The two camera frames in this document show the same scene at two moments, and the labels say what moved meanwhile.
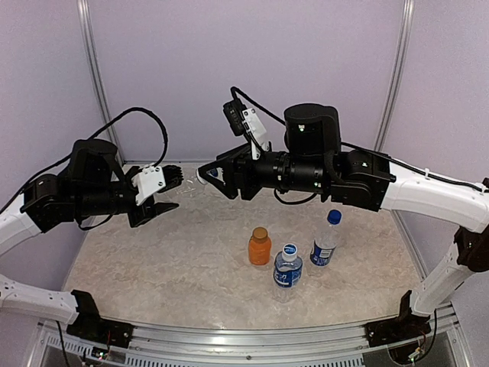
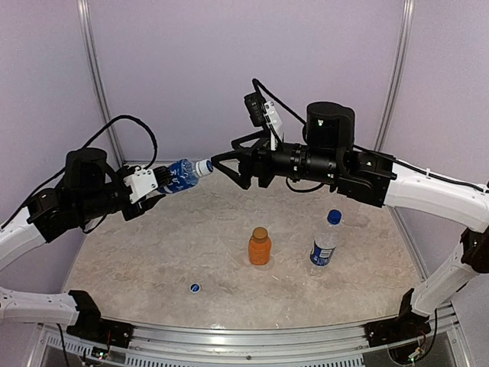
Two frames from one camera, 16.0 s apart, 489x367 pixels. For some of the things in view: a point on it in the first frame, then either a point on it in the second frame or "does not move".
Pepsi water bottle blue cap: [325, 241] does not move
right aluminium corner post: [402, 59] does not move
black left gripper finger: [160, 207] -> [147, 204]
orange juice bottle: [260, 247] does not move
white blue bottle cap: [216, 173] -> [195, 287]
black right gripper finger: [228, 186] -> [237, 155]
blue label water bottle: [287, 274] -> [184, 173]
